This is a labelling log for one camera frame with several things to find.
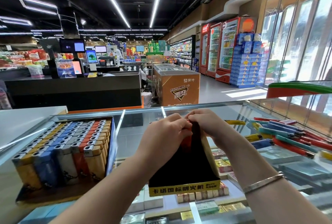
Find person's right hand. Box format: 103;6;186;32
186;109;234;144

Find brown cardboard carton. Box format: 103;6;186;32
154;64;200;107

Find red green container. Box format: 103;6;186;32
266;81;332;99

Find person's left hand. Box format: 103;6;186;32
136;113;193;167

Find black checkout monitor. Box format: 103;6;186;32
58;38;86;53

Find red drink fridge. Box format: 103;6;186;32
215;16;241;83
200;23;210;74
206;22;223;78

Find stack of blue cartons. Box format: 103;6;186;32
231;32;269;87

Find glass entrance doors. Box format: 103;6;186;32
259;0;332;129

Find pile of blue yellow lighters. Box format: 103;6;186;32
224;117;332;161

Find glass display case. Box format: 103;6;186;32
0;99;332;224

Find blue poster screen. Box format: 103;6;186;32
55;58;77;78

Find row of yellow lighters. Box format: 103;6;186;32
12;123;68;190

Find row of tan lighters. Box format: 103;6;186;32
83;119;112;180

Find person's left forearm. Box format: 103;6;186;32
49;156;156;224

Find silver bracelet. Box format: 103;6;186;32
242;172;287;195

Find row of grey white lighters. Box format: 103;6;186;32
53;121;94;185

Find small checkout screen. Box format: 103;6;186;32
85;49;98;64

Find row of red brown lighters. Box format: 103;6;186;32
71;120;102;180

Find open refrigerated chiller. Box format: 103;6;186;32
169;36;196;70

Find person's right forearm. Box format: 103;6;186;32
218;133;332;224

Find long ceiling light strip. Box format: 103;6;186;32
92;0;131;29
149;0;168;28

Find blue yellow lighter display box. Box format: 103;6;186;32
11;118;117;202

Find row of blue lighters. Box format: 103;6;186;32
31;122;81;188

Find red plain lighter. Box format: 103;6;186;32
181;133;194;154

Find black checkout counter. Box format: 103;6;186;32
5;73;142;110

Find orange round sign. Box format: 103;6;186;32
239;16;256;33

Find rectangular ceiling light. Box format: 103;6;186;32
18;0;59;16
0;15;33;26

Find black yellow display box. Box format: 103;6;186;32
149;123;221;197

